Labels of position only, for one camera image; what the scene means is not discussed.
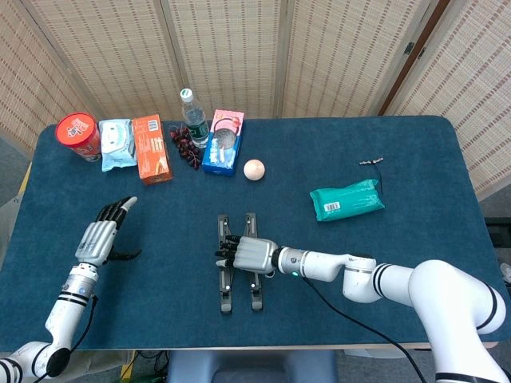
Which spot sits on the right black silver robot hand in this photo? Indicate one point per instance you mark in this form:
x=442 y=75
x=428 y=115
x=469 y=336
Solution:
x=255 y=255

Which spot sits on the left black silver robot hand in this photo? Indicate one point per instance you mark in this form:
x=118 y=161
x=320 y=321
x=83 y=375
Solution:
x=96 y=239

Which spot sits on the black folding stand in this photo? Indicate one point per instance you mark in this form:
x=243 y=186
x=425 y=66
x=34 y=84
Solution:
x=226 y=291

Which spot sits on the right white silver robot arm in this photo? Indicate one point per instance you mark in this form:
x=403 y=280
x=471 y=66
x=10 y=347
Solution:
x=439 y=287

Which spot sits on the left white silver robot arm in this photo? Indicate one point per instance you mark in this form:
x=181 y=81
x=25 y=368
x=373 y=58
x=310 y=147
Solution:
x=70 y=303

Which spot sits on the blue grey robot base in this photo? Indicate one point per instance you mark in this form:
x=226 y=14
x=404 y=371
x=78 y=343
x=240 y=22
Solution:
x=247 y=367

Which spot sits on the blue felt table cover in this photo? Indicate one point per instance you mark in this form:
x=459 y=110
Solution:
x=120 y=223

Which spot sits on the pale peach ball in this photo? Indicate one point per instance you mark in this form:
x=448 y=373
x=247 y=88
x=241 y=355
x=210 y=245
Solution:
x=254 y=170

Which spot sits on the light blue snack bag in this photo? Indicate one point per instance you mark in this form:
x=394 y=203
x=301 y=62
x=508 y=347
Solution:
x=117 y=145

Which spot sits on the orange snack box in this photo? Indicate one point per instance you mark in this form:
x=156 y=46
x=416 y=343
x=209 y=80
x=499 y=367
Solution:
x=153 y=151

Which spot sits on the green wet wipes pack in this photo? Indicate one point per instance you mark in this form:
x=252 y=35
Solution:
x=347 y=201

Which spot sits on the red snack can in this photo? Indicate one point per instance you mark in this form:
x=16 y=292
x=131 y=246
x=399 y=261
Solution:
x=78 y=131

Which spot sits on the blue cookie box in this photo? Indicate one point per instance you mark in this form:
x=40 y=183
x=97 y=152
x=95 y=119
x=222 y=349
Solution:
x=223 y=147

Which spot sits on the dark red grape bunch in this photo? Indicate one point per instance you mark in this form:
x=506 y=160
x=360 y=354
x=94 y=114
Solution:
x=184 y=145

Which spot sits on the clear plastic water bottle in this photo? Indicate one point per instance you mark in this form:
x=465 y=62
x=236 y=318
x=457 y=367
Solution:
x=195 y=123

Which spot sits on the woven bamboo folding screen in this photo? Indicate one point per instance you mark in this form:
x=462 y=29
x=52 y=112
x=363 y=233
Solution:
x=227 y=52

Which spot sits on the black box on floor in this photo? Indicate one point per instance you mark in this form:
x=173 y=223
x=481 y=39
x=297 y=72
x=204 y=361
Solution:
x=501 y=233

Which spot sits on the black metal screen hinge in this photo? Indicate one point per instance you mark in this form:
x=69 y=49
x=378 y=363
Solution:
x=409 y=48
x=422 y=53

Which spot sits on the brown wooden post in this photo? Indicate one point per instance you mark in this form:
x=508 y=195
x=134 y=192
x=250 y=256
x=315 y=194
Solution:
x=400 y=80

